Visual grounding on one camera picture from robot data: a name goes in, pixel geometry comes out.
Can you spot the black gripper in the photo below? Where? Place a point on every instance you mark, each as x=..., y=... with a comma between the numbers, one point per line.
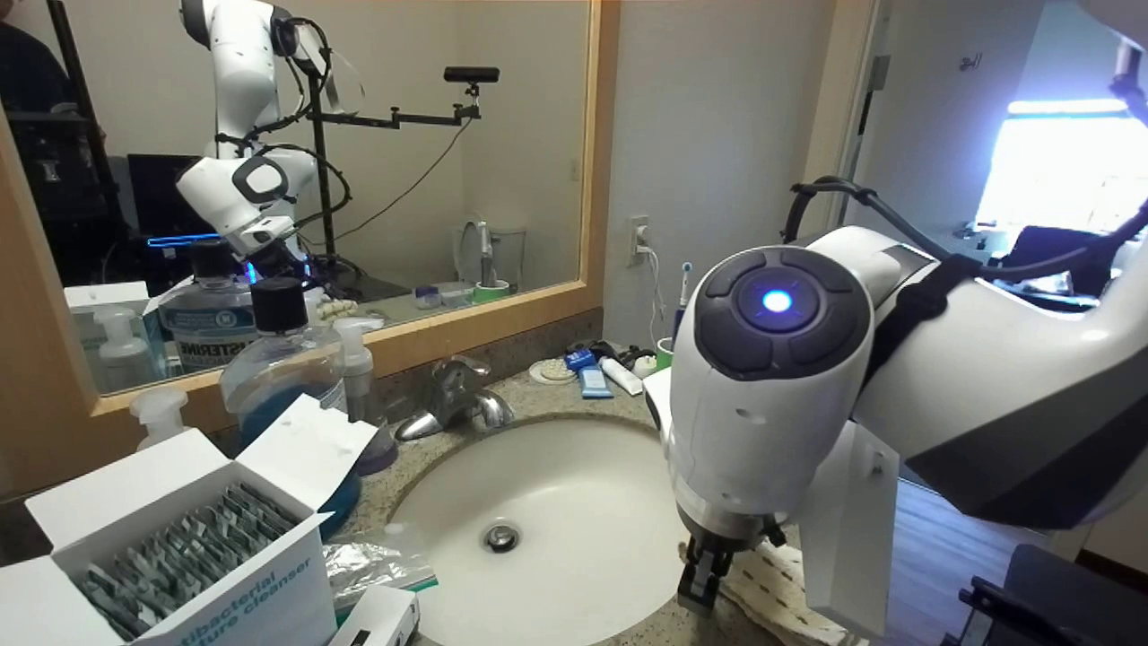
x=719, y=551

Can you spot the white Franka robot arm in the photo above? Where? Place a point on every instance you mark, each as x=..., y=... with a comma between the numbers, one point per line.
x=1018, y=383

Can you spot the white oval sink basin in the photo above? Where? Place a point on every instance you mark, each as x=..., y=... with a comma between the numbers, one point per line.
x=563, y=505

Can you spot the white toothpaste tube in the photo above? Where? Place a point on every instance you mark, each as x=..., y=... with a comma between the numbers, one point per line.
x=621, y=375

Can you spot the flat blue packet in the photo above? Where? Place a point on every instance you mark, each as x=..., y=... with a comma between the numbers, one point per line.
x=594, y=383

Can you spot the small white round container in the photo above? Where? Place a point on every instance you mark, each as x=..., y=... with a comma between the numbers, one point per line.
x=645, y=365

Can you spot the small blue box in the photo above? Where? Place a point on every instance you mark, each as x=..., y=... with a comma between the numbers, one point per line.
x=578, y=357

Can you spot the round white soap dish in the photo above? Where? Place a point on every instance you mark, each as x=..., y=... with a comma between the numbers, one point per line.
x=549, y=371

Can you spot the blue electric toothbrush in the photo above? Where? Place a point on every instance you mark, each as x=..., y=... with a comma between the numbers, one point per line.
x=688, y=290

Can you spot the chrome faucet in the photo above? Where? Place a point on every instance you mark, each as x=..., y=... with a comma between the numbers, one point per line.
x=461, y=397

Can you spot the small white box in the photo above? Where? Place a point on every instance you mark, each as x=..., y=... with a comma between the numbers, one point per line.
x=377, y=618

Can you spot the clear plastic wrapper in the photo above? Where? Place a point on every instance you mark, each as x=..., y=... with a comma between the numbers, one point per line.
x=365, y=563

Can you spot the dark blue bowl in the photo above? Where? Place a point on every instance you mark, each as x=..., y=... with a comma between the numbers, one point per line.
x=343, y=505

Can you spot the small clear pump bottle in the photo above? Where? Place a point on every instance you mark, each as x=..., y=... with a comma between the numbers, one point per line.
x=357, y=371

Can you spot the mouthwash bottle with black cap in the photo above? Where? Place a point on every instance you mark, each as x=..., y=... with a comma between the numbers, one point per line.
x=283, y=365

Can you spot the black office chair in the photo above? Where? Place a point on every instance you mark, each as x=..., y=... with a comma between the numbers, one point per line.
x=1052, y=247

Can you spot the open white cardboard box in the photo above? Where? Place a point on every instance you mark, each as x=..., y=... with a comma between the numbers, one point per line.
x=192, y=563

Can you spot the white door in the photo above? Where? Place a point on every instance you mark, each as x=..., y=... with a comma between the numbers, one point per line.
x=934, y=119

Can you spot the translucent white bottle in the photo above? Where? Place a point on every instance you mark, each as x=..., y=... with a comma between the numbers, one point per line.
x=158, y=413

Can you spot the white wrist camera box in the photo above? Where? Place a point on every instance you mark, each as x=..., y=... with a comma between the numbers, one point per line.
x=852, y=525

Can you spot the wood framed wall mirror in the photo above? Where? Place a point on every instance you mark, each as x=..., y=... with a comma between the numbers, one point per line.
x=503, y=316

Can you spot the wall outlet with charger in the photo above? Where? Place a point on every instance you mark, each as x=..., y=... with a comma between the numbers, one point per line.
x=645, y=247

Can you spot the black chair frame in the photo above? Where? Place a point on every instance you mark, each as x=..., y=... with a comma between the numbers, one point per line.
x=1052, y=597

